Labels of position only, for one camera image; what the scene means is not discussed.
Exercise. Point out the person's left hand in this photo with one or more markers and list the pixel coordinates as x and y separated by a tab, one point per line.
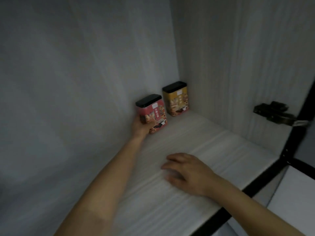
139	127

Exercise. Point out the person's right hand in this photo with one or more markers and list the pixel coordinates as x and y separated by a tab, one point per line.
190	174

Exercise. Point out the person's right fingers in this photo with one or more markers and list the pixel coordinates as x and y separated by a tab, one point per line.
172	167

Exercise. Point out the person's left fingers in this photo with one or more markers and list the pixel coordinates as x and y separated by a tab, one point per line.
150	125

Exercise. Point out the red tin with black lid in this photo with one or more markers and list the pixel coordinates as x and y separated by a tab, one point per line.
152	114

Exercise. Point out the person's right forearm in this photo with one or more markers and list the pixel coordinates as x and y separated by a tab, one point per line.
248	211

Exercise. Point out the person's left forearm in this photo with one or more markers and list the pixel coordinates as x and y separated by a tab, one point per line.
103	184

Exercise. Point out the white cabinet shelf board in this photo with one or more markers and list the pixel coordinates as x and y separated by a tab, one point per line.
187	169

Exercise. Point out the yellow tin with black lid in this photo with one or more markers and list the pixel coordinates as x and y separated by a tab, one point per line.
176	99

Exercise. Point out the dark metal cabinet hinge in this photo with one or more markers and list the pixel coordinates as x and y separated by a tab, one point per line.
279	113

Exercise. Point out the black cabinet door frame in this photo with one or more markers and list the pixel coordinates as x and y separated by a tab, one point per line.
283	159

